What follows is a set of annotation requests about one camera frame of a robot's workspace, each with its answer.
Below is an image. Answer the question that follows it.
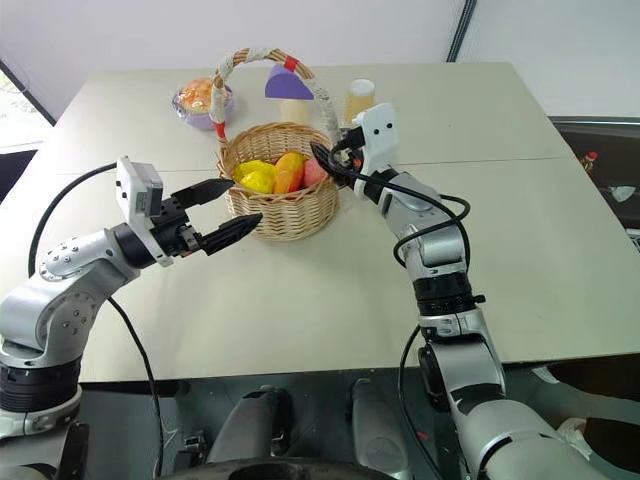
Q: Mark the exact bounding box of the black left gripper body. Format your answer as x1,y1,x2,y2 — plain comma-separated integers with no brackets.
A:
148,194,207,258

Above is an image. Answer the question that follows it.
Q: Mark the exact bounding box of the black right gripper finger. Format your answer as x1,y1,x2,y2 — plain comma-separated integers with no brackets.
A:
324,164,362,191
309,140,347,174

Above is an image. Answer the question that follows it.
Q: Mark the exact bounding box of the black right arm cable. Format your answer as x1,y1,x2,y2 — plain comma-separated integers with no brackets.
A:
343,167,474,474

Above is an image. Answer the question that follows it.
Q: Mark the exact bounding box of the purple bowl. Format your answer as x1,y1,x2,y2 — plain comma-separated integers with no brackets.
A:
172,84,237,132

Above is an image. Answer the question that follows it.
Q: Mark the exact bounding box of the orange bread in wrapper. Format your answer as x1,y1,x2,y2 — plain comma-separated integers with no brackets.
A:
178,77,217,114

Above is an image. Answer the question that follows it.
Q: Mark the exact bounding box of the black window frame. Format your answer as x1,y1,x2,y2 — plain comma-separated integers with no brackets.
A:
0,58,57,127

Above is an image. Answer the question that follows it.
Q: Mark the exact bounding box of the grey rounded robot leg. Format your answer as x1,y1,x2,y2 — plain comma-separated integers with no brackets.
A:
349,378,413,480
206,386,293,465

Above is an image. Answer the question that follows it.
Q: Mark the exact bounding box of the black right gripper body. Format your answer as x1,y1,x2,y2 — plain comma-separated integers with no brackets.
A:
329,124,370,172

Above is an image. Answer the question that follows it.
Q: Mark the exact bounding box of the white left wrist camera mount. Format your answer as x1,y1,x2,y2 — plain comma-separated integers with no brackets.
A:
115,156,175,267

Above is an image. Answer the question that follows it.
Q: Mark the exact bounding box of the wicker basket with handle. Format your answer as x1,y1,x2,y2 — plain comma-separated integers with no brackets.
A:
209,47,343,243

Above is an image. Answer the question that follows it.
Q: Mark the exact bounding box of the pink toy peach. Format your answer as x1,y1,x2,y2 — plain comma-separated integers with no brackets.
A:
301,158,331,190

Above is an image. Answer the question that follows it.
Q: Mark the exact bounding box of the purple half-round block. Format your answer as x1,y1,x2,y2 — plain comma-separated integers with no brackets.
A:
264,63,314,102

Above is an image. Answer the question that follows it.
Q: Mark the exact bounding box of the beige cylinder block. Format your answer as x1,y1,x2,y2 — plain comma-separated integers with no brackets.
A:
280,98,309,123

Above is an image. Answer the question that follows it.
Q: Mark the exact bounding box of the beige plastic cup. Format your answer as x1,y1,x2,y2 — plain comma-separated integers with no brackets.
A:
343,78,377,126

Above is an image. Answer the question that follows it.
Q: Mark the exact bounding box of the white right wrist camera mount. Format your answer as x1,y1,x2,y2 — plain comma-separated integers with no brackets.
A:
352,102,402,177

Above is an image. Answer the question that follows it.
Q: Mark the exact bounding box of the orange toy mango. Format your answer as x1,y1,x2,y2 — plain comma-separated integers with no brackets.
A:
273,151,309,194

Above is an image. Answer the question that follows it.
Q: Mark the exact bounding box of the black hanging cable strip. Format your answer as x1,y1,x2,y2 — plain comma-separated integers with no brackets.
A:
445,0,477,64

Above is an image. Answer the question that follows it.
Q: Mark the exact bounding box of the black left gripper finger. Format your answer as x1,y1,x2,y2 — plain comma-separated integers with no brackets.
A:
170,179,237,208
199,213,265,254

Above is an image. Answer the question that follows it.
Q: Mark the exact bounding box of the yellow toy fruit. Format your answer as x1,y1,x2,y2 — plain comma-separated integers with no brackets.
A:
239,170,278,195
232,159,275,182

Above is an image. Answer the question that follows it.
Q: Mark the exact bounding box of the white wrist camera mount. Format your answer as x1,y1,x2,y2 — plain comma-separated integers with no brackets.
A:
115,156,175,267
352,102,402,177

